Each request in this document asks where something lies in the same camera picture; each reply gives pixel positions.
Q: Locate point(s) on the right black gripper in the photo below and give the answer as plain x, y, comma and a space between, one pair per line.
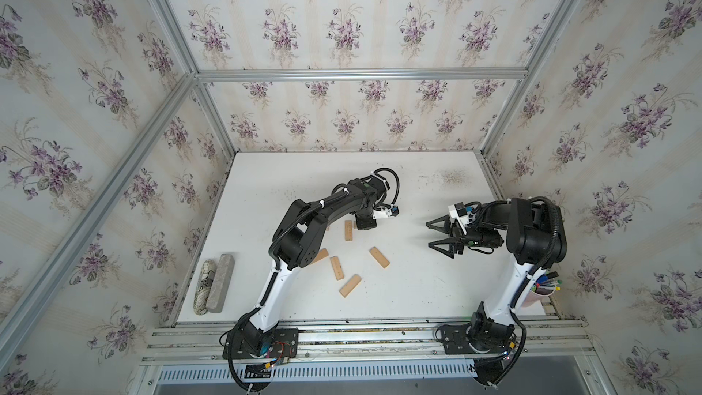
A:
457, 239

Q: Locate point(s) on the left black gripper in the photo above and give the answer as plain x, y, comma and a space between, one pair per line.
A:
362, 226

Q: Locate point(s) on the wooden block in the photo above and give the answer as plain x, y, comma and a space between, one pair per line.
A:
337, 268
379, 257
350, 285
348, 230

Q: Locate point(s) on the wooden block numbered 67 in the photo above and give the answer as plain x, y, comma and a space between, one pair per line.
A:
322, 254

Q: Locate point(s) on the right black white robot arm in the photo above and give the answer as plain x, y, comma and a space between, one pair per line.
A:
532, 232

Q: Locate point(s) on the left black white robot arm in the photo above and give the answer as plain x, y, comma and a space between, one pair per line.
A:
297, 242

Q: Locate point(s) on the wooden block bottom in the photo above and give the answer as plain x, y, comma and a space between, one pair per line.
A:
350, 285

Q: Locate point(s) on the pink cup with pens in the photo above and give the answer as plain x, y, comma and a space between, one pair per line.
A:
546, 285

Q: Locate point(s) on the patterned rolled cloth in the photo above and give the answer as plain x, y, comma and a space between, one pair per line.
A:
204, 286

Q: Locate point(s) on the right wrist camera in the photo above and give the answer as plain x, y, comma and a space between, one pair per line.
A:
461, 214

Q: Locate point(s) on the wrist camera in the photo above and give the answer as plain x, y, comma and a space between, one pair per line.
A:
461, 214
386, 212

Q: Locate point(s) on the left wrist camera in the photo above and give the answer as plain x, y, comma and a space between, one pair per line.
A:
386, 212

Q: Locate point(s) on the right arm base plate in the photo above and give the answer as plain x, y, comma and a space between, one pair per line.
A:
495, 345

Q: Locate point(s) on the white vented cable duct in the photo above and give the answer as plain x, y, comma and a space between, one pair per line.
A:
321, 371

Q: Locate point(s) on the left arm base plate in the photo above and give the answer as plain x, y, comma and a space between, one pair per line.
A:
274, 345

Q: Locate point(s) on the aluminium rail frame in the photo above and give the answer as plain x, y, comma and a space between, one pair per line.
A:
344, 340

